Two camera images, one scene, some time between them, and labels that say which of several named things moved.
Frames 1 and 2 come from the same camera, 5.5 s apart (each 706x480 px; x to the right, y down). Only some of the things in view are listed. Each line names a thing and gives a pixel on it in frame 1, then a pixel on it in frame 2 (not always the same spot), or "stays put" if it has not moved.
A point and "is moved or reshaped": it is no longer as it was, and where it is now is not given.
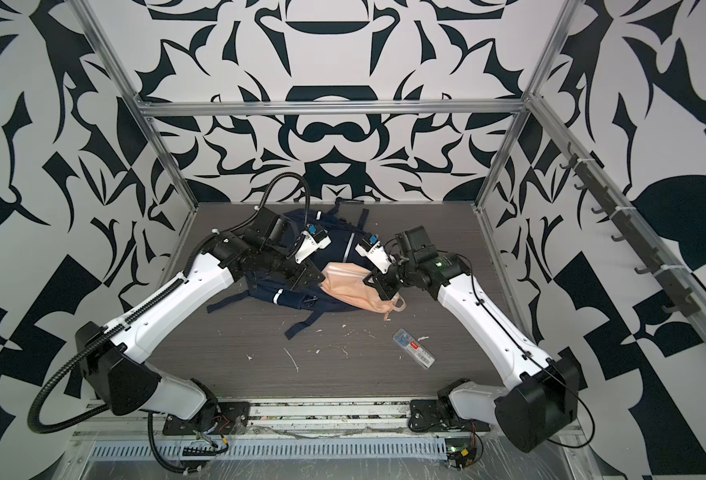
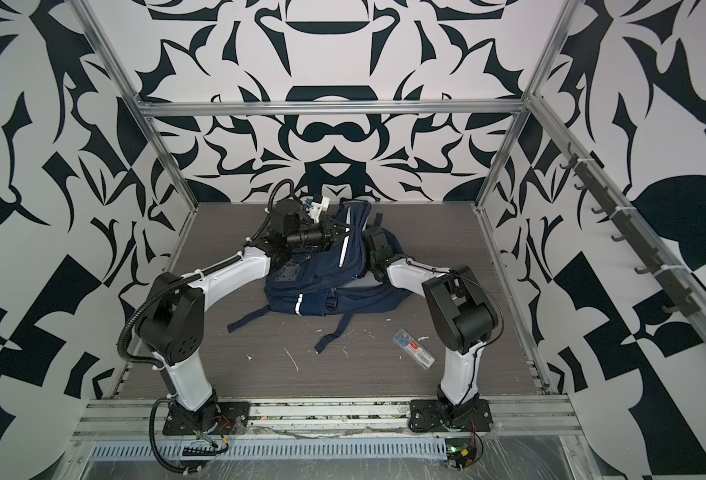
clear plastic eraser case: (414, 348) stays put
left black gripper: (299, 278) to (329, 227)
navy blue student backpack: (342, 224) is moved or reshaped
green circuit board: (460, 452) stays put
